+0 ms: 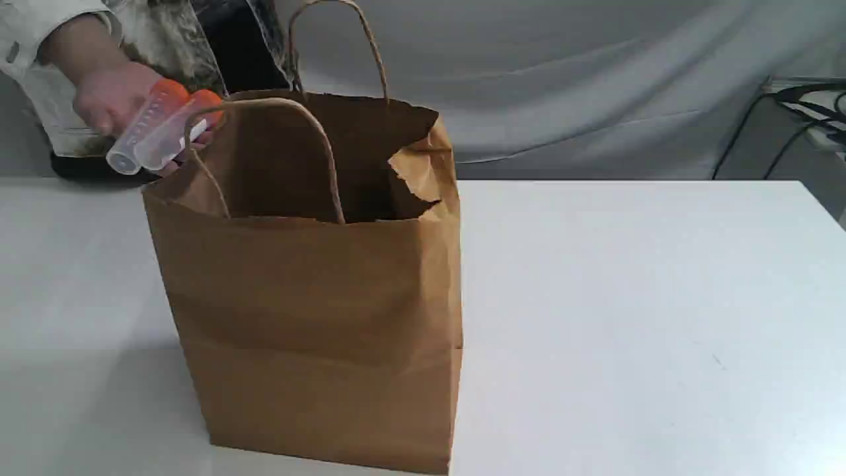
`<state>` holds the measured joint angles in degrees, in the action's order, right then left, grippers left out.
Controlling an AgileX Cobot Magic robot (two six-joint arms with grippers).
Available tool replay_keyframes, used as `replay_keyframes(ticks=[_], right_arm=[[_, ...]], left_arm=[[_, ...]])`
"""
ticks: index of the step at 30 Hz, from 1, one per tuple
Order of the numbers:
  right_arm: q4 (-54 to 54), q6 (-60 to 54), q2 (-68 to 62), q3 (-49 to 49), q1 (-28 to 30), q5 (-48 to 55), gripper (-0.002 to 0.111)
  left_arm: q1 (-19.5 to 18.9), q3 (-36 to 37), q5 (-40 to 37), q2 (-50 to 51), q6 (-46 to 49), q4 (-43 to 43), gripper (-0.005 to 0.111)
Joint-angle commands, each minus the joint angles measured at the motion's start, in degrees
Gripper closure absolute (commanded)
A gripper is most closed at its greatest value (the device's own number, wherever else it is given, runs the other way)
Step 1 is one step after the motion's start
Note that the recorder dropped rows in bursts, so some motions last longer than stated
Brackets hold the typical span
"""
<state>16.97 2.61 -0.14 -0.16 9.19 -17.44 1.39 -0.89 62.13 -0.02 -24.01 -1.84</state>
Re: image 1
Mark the person's right hand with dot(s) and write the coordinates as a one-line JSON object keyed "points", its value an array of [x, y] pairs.
{"points": [[108, 96]]}

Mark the clear tube orange cap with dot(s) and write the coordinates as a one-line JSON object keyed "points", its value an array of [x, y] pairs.
{"points": [[162, 101], [175, 132]]}

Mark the brown paper bag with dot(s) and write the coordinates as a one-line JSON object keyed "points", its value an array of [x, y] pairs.
{"points": [[310, 252]]}

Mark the person's right forearm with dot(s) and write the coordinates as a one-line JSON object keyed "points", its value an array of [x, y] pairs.
{"points": [[81, 47]]}

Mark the grey side table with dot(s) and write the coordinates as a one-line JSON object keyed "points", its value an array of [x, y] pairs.
{"points": [[792, 131]]}

